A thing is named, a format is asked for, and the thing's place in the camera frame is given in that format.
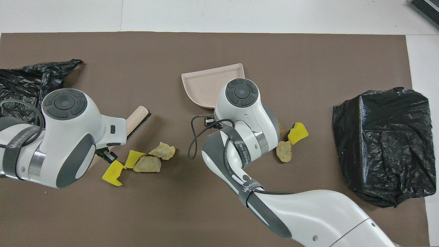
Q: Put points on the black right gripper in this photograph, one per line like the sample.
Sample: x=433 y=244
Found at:
x=211 y=122

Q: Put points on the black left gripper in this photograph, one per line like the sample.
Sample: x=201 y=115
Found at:
x=100 y=151

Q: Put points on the yellow notched sponge piece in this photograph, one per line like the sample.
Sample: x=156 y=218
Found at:
x=112 y=173

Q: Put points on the yellow sponge wedge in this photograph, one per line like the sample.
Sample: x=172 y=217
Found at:
x=133 y=158

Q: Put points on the beige crumbly foam chunk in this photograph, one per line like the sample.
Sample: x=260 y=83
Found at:
x=284 y=151
x=147 y=164
x=162 y=151

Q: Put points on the beige plastic dustpan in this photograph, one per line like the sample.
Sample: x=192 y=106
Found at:
x=205 y=85

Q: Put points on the beige brush with black bristles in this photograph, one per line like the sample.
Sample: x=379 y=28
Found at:
x=137 y=120

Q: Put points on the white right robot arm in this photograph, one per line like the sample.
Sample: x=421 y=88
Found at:
x=247 y=109

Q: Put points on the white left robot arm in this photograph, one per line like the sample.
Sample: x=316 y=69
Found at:
x=68 y=137

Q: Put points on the black bag lined bin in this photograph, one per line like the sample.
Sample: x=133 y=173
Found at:
x=20 y=79
x=377 y=113

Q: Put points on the brown paper table mat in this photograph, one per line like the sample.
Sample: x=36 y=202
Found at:
x=154 y=212

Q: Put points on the brown cork-like chunk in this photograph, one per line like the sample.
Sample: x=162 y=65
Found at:
x=281 y=127

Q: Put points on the yellow sponge chunk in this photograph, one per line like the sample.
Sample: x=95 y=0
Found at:
x=297 y=133

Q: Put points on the dark grey ribbed device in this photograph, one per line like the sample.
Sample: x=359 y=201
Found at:
x=427 y=8

